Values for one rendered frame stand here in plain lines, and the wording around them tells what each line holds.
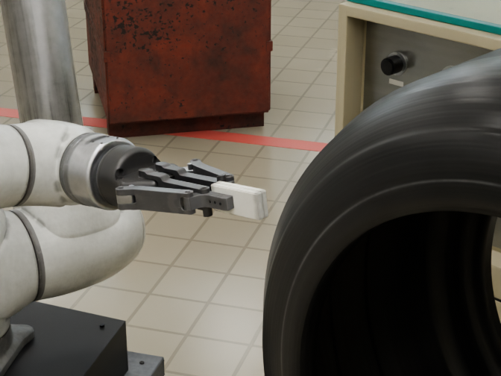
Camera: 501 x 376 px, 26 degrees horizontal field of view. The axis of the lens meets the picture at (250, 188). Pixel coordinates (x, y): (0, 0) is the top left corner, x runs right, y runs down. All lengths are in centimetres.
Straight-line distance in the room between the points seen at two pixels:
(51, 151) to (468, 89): 64
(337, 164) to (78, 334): 105
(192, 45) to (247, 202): 347
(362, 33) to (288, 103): 329
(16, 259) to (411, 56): 72
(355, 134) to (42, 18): 93
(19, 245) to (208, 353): 156
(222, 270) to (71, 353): 185
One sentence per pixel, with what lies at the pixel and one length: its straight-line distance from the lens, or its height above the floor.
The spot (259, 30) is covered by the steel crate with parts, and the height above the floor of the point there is 47.
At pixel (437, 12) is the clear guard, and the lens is 177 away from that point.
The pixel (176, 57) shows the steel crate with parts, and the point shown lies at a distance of 460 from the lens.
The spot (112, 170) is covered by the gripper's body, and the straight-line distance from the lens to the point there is 126.
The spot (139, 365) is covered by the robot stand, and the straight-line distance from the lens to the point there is 197.
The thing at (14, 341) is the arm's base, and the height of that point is 78.
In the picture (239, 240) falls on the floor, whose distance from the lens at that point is 383.
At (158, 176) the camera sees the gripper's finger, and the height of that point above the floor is 124.
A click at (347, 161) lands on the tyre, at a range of 88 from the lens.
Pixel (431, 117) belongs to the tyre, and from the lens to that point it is 83.
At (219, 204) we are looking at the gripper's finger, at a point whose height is 124.
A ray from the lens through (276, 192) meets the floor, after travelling 421.
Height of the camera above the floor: 173
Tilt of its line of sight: 24 degrees down
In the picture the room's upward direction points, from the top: straight up
